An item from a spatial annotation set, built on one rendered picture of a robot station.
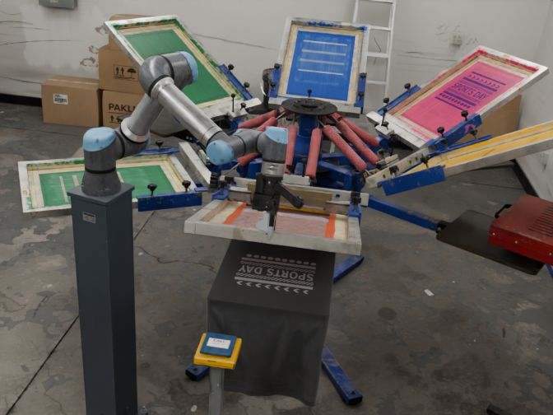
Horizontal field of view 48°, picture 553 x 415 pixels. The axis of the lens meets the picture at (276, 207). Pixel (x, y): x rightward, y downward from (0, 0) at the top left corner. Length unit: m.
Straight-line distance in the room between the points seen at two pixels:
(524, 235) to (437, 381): 1.17
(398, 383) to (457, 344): 0.55
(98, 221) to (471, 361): 2.28
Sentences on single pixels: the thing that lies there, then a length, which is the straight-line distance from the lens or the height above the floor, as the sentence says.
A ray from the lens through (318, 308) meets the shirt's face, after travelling 2.26.
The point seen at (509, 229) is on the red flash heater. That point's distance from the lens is 2.76.
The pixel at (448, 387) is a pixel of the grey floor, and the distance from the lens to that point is 3.57.
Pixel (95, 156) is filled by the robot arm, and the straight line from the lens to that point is 2.39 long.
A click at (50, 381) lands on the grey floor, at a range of 3.44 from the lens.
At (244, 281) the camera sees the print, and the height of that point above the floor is 0.95.
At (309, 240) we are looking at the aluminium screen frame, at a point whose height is 1.27.
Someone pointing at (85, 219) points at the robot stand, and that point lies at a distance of 2.50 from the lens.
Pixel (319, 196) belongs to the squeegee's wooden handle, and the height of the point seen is 1.17.
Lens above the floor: 2.23
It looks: 26 degrees down
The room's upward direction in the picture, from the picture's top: 5 degrees clockwise
